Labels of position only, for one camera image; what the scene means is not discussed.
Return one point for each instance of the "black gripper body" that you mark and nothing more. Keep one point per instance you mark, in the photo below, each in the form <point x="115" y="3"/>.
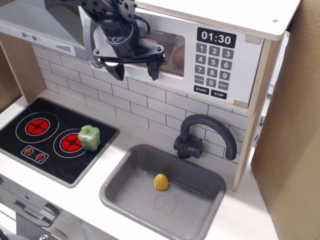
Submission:
<point x="114" y="44"/>

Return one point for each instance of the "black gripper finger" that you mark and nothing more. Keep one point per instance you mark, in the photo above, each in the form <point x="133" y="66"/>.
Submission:
<point x="115" y="69"/>
<point x="153" y="69"/>

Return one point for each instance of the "white toy microwave door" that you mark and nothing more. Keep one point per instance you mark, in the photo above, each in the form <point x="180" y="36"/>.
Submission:
<point x="219" y="63"/>

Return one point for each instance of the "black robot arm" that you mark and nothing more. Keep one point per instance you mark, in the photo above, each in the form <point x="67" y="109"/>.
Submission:
<point x="105" y="11"/>

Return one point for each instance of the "orange plate inside microwave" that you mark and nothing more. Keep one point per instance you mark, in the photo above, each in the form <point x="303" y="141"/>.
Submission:
<point x="178" y="57"/>

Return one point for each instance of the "white wooden microwave cabinet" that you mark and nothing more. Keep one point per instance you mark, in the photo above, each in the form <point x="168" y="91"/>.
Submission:
<point x="266" y="19"/>

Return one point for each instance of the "grey range hood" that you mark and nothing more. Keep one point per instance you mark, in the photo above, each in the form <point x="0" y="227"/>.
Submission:
<point x="46" y="23"/>

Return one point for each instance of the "green toy bell pepper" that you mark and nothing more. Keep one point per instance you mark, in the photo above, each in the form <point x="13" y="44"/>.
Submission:
<point x="89" y="137"/>

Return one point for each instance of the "dark grey toy faucet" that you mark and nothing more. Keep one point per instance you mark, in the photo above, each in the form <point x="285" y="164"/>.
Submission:
<point x="188" y="146"/>

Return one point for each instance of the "black toy stovetop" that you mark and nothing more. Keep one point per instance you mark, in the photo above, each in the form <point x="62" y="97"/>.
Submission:
<point x="44" y="137"/>

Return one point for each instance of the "yellow toy corn piece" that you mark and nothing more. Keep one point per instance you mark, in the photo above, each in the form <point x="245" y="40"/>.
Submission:
<point x="161" y="182"/>

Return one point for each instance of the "grey plastic sink basin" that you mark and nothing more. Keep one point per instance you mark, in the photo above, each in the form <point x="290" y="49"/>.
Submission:
<point x="184" y="211"/>

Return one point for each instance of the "brown cardboard panel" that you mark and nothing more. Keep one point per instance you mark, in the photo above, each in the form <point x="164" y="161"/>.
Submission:
<point x="286" y="161"/>

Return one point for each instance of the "grey oven door handle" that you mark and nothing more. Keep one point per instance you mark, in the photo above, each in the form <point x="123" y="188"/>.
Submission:
<point x="44" y="217"/>

